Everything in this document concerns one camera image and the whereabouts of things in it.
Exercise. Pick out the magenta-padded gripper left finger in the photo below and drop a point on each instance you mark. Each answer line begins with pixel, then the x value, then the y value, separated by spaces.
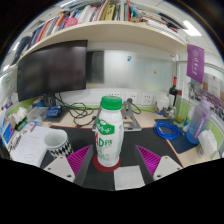
pixel 60 167

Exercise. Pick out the green glass cup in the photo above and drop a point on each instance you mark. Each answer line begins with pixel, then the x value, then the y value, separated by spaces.
pixel 181 115

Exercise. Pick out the white written paper pad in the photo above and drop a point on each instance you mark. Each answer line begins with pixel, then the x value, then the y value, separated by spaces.
pixel 30 148

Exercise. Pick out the clear plastic box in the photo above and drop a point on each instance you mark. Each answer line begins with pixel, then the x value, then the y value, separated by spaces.
pixel 37 114

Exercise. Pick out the white green-capped drink bottle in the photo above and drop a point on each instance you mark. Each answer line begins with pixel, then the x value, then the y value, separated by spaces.
pixel 109 133

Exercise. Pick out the ceiling lights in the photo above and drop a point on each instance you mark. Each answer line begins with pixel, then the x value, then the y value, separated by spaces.
pixel 192 28

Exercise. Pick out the white square napkin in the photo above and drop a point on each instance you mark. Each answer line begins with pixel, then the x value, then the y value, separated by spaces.
pixel 129 177

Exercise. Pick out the small blue device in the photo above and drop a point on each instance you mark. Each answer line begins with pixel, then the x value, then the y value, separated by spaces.
pixel 54 111

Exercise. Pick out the black-white checkered mug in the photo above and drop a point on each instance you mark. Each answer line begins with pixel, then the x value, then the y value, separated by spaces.
pixel 58 145

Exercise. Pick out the white crumpled tissue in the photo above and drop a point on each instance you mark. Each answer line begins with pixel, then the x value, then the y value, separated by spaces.
pixel 208 145

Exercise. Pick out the group photo poster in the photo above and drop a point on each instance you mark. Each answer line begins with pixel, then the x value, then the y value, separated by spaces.
pixel 211 96

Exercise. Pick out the purple translucent water jug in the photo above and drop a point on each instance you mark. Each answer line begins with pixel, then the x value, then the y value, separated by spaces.
pixel 198 123

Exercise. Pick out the black red-edged desk mat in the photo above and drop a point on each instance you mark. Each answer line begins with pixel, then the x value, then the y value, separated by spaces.
pixel 80 136

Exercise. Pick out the flat round red coaster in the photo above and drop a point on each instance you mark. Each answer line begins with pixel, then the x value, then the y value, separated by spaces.
pixel 100 168

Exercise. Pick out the purple hanging banner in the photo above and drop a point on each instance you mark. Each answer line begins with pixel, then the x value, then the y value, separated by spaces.
pixel 195 63

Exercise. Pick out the black computer monitor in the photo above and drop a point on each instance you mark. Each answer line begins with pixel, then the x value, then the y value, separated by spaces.
pixel 50 71

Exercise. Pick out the dark wine bottle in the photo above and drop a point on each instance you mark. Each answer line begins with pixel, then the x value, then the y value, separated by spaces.
pixel 173 91

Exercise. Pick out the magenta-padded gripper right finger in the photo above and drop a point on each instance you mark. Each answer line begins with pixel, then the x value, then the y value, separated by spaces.
pixel 165 166

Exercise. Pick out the white round jar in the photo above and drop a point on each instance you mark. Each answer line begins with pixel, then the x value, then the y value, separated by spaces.
pixel 163 102

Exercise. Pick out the white wall socket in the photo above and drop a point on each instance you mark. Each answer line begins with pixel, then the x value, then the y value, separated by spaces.
pixel 133 97
pixel 147 98
pixel 114 94

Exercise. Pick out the grey metal laptop stand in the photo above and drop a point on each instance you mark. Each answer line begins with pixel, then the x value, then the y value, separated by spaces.
pixel 131 123

